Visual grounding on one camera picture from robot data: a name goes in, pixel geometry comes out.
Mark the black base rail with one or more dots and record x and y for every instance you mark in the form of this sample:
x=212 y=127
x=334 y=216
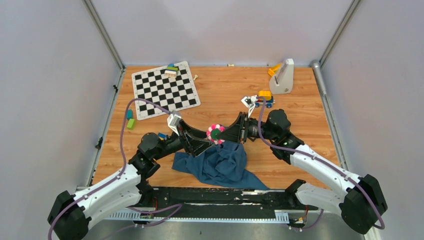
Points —
x=199 y=203

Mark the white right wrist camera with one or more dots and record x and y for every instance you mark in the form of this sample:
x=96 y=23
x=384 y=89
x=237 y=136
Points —
x=250 y=103

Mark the pink white flower brooch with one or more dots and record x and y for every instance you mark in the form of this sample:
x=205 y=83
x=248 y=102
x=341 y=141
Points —
x=212 y=133

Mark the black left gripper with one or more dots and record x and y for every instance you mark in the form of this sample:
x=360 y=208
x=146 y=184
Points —
x=190 y=145

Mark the blue cloth garment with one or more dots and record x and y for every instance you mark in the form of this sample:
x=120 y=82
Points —
x=221 y=165

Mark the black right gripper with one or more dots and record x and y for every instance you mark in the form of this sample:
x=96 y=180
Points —
x=232 y=132

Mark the green toy block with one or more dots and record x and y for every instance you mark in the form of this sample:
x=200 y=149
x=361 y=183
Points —
x=131 y=124

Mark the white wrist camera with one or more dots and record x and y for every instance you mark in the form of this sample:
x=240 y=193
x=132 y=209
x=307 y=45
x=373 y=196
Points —
x=250 y=103
x=174 y=122

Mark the black white chessboard mat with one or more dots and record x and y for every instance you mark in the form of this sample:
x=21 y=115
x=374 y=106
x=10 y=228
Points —
x=171 y=93

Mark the orange toy piece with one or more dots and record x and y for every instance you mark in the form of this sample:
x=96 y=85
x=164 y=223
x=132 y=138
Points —
x=274 y=69

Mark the toy car with yellow block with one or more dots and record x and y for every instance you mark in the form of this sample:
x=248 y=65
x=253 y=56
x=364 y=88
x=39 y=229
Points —
x=265 y=95

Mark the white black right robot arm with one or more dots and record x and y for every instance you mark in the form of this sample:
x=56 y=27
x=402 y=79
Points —
x=358 y=200

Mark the blue toy brick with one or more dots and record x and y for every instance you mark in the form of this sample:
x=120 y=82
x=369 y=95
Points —
x=161 y=135

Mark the stacked toy blocks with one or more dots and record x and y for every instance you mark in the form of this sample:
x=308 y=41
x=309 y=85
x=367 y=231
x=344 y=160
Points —
x=171 y=71

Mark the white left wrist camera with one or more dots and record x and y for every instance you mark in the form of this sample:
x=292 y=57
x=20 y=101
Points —
x=174 y=122

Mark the teal toy block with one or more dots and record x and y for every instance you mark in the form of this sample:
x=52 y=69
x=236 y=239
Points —
x=129 y=114

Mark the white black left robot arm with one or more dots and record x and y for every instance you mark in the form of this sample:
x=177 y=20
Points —
x=73 y=215

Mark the grey wedge stand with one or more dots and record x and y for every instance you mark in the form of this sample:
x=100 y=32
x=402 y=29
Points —
x=283 y=81

